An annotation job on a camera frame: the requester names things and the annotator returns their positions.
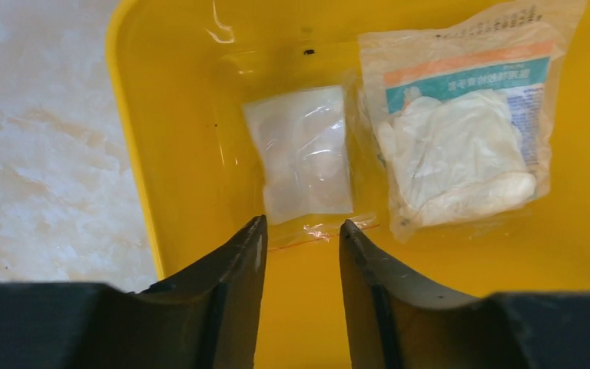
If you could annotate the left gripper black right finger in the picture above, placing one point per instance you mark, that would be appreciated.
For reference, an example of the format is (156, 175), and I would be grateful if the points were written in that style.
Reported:
(399, 318)

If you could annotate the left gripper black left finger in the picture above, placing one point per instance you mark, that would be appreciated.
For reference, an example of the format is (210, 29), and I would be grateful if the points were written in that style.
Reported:
(204, 316)

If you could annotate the clear bag white gauze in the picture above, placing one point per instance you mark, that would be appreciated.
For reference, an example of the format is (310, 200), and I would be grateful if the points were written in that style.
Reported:
(295, 142)

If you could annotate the gloves packet orange teal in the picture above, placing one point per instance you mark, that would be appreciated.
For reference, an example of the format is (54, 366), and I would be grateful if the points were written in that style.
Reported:
(463, 116)

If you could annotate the yellow medicine box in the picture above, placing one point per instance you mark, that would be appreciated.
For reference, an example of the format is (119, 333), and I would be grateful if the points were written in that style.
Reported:
(182, 69)

